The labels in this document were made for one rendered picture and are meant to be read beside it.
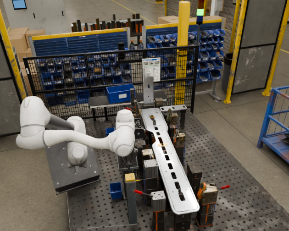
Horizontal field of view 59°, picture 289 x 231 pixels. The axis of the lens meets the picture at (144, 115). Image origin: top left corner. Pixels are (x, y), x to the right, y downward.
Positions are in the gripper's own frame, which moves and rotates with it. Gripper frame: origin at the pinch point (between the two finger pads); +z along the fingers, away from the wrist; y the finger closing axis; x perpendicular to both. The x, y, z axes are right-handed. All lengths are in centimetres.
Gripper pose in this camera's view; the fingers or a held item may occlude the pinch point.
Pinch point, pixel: (128, 167)
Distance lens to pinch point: 167.0
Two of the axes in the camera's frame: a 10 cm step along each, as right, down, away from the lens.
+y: 9.9, -1.1, 1.2
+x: -1.6, -5.1, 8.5
